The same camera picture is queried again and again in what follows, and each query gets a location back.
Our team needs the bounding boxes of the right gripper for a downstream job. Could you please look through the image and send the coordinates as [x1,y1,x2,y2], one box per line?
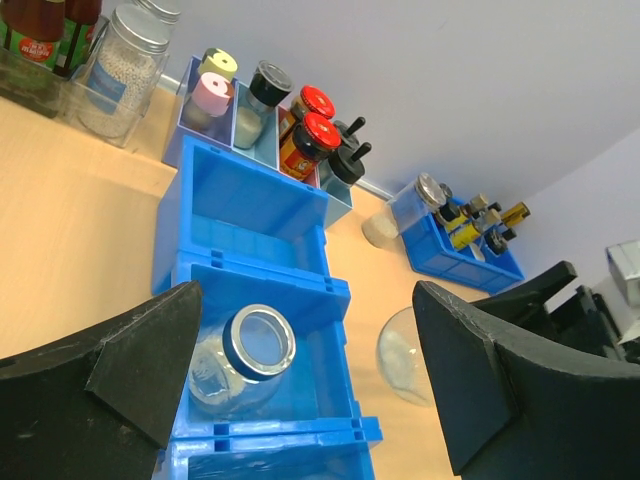
[472,261,626,360]

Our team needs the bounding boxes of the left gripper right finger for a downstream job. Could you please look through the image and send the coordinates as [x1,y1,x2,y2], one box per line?
[412,281,639,479]

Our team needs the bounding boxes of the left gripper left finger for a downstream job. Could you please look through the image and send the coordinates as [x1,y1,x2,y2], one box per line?
[1,281,203,479]

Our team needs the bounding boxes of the lidded glass jar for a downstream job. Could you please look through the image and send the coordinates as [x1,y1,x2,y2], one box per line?
[361,173,447,248]

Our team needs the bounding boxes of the large blue divided bin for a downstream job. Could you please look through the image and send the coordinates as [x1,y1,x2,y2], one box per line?
[151,137,382,479]

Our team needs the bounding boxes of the black dispenser bottle tray front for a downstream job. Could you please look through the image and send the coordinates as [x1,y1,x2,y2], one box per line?
[484,228,517,257]

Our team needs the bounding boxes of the yellow label bottle front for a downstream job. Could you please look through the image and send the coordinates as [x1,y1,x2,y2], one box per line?
[449,208,501,251]

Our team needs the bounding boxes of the yellow label bottle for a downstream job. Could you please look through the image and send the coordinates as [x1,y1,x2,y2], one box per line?
[434,193,488,233]
[449,208,501,251]

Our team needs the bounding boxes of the yellow label bottle rear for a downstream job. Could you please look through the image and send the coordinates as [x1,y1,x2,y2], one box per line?
[434,193,488,233]

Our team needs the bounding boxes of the blue tray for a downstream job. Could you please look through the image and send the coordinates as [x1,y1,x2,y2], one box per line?
[401,214,524,295]

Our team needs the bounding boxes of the front black dispenser bottle middle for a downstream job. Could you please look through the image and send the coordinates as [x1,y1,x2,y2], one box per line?
[318,142,372,192]

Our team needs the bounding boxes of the black dispenser bottle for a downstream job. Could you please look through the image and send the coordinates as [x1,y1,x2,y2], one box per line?
[318,142,372,192]
[333,116,366,150]

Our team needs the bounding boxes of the rear black dispenser bottle middle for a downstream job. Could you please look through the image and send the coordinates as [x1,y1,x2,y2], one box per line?
[333,116,366,150]

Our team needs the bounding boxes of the front red-lid sauce jar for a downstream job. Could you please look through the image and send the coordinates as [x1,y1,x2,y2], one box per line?
[279,112,341,181]

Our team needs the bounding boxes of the red-lid sauce jar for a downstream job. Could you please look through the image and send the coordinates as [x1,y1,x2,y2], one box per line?
[289,85,336,121]
[279,112,341,181]

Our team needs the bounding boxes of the pastel compartment organizer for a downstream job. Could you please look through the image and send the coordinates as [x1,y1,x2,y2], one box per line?
[161,54,356,231]

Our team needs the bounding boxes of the rear red-lid sauce jar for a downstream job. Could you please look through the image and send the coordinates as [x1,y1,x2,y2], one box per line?
[289,85,336,121]

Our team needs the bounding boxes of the clear plastic organizer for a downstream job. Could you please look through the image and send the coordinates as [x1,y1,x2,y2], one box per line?
[1,17,168,148]

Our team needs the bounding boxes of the pink-cap spice bottle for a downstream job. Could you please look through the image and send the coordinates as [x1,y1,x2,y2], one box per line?
[182,72,235,131]

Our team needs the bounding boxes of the grey-lid salt shaker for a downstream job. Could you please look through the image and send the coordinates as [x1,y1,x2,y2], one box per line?
[234,60,294,150]

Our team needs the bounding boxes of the front silver-lid jar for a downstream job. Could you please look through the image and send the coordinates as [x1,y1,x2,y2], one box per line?
[78,3,170,139]

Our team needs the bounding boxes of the silver-lid jar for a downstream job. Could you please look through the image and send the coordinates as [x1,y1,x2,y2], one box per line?
[133,0,181,35]
[78,3,170,139]

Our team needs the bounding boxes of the yellow-cap spice bottle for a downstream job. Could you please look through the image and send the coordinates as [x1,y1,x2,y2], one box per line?
[197,47,238,82]

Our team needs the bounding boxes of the front yellow-cap sauce bottle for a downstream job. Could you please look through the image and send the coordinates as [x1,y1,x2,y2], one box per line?
[1,0,65,70]

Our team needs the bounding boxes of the yellow-cap sauce bottle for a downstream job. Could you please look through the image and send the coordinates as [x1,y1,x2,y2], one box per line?
[1,0,65,70]
[54,0,103,77]

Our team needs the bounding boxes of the rear yellow-cap sauce bottle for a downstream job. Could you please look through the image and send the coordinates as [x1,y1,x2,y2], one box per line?
[54,0,103,77]

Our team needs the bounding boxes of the rear silver-lid jar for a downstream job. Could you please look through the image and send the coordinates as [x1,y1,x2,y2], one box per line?
[133,0,181,35]

